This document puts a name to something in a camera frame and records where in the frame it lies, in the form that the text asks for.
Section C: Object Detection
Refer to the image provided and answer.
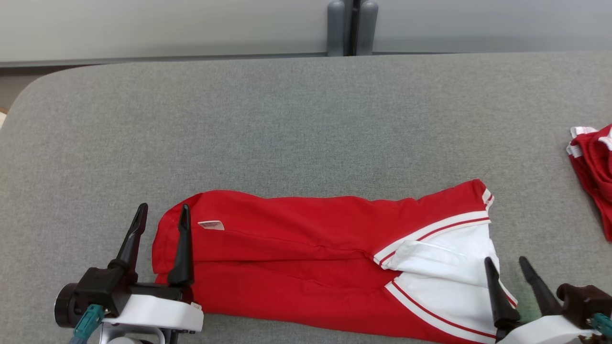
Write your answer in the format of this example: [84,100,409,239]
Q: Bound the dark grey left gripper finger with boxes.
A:
[108,203,149,282]
[167,204,194,287]

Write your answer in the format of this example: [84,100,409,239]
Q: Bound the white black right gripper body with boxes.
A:
[495,315,603,344]

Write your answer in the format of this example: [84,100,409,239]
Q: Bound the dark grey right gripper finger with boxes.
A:
[519,257,562,316]
[484,257,521,328]

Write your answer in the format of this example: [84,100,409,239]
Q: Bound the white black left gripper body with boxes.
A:
[103,283,204,333]

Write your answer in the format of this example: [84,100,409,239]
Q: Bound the red shirt with white stripes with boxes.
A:
[152,179,518,344]

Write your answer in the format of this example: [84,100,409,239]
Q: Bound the red shorts with white trim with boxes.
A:
[567,124,612,242]

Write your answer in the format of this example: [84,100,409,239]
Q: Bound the teal right cable connector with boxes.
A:
[588,313,612,341]

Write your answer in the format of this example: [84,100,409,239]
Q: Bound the teal cable connector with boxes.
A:
[72,304,106,344]
[588,313,612,341]

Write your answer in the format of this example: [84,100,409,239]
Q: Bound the teal left cable connector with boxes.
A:
[72,304,106,344]

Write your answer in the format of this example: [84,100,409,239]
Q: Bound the grey partition post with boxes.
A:
[327,0,379,57]

